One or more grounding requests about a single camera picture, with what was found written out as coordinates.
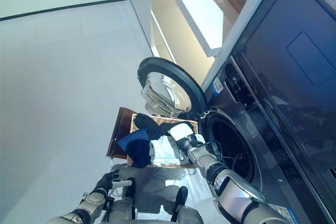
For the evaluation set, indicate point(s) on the round glass washer door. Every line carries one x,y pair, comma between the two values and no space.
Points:
165,90

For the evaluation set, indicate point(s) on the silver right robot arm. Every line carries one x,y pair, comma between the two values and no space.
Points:
236,190

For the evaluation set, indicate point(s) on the dark grey stacked dryer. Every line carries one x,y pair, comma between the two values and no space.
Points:
288,37

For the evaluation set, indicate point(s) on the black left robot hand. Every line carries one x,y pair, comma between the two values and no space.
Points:
103,184

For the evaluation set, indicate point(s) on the blue white energy label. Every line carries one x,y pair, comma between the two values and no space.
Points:
281,210

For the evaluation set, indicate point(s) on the brown acrylic stand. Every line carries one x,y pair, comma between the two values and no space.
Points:
122,129

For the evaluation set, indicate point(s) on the white counter cabinet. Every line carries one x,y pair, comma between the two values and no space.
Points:
189,3

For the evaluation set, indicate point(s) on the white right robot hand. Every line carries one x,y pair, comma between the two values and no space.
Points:
182,132

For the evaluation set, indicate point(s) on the black garment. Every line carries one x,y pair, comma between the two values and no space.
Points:
149,125

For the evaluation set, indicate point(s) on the small blue washer sticker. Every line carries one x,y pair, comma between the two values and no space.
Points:
218,86

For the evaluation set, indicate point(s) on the blue garment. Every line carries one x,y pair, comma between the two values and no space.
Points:
136,148

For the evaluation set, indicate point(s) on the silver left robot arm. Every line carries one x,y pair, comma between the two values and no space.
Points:
86,205

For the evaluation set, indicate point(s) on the wicker laundry basket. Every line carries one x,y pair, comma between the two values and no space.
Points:
160,165

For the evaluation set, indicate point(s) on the grey front-load washing machine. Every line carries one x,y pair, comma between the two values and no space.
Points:
262,134

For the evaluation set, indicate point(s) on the white garment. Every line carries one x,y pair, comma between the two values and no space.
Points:
162,153

